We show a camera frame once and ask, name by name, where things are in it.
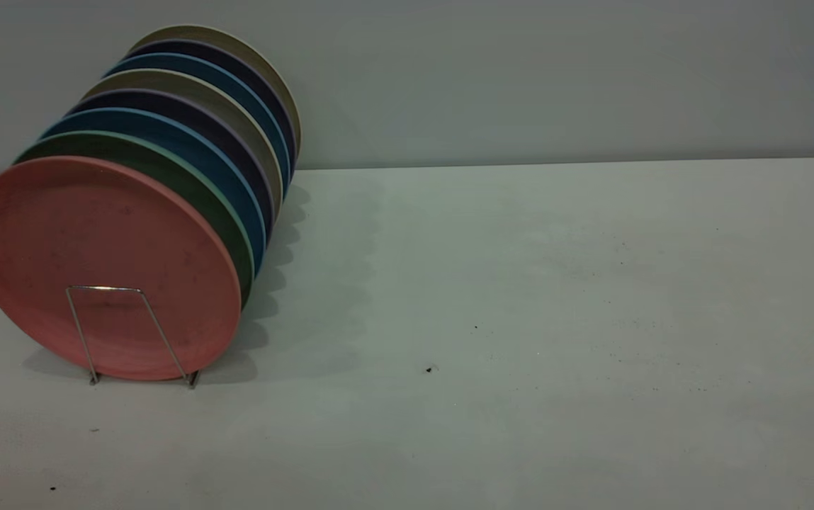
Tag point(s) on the beige plate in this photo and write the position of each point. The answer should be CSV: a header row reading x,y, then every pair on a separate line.
x,y
166,81
236,44

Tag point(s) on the green plate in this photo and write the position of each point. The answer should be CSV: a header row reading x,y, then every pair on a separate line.
x,y
166,168

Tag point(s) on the dark purple plate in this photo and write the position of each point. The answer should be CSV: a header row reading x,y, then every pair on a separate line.
x,y
166,106
215,54

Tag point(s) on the pink plate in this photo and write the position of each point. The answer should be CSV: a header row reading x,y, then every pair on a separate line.
x,y
95,234

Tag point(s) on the blue plate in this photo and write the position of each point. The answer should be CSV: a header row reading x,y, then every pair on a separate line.
x,y
194,65
166,134

